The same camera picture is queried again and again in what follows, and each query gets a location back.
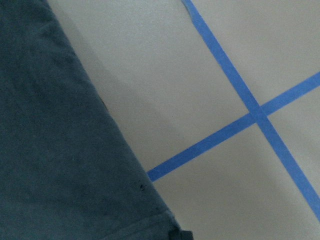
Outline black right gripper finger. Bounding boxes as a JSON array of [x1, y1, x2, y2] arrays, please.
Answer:
[[179, 230, 194, 240]]

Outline blue tape grid lines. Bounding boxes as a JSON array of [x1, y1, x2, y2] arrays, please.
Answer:
[[147, 0, 320, 219]]

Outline black printed t-shirt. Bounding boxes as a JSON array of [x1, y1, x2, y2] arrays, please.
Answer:
[[0, 0, 182, 240]]

